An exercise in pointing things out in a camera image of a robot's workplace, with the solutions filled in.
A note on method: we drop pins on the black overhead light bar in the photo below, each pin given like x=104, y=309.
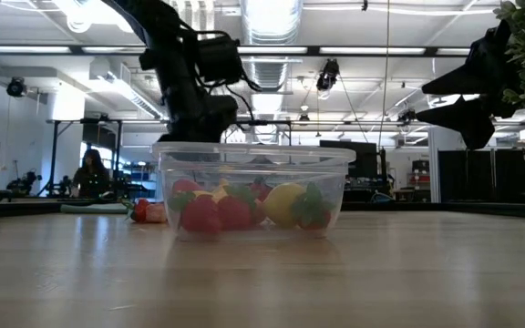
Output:
x=312, y=50

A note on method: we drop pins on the black background robot arm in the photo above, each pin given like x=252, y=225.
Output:
x=64, y=184
x=25, y=182

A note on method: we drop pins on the yellow plastic lemon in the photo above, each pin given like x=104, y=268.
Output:
x=283, y=204

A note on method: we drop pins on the black ceiling-hung camera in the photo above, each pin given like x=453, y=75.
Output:
x=328, y=73

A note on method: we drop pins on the person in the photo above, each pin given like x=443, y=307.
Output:
x=91, y=177

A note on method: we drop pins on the silver spiral ceiling duct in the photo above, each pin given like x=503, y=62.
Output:
x=269, y=27

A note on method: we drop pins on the black computer monitor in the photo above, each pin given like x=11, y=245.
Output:
x=365, y=159

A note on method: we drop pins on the black room partition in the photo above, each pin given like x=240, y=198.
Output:
x=472, y=175

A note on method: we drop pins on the black background rig frame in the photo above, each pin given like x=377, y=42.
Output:
x=262, y=122
x=54, y=155

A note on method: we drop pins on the blue background object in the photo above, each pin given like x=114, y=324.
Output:
x=381, y=198

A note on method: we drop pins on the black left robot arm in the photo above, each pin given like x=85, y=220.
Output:
x=171, y=68

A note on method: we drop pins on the clear plastic tupperware container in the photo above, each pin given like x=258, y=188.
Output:
x=253, y=157

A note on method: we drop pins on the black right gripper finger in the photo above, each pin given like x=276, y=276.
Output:
x=490, y=64
x=472, y=120

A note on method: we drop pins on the red plastic strawberry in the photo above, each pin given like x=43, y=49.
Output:
x=201, y=218
x=185, y=186
x=310, y=207
x=260, y=190
x=234, y=213
x=141, y=212

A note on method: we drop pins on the black ceiling spotlight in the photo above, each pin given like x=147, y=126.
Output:
x=16, y=86

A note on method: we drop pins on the white ceiling air duct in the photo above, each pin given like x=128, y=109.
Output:
x=121, y=86

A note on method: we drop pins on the red storage shelf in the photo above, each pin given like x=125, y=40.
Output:
x=419, y=177

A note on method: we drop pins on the yellow plastic banana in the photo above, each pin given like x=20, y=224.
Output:
x=217, y=193

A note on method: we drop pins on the pink foam fruit piece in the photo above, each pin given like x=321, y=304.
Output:
x=157, y=213

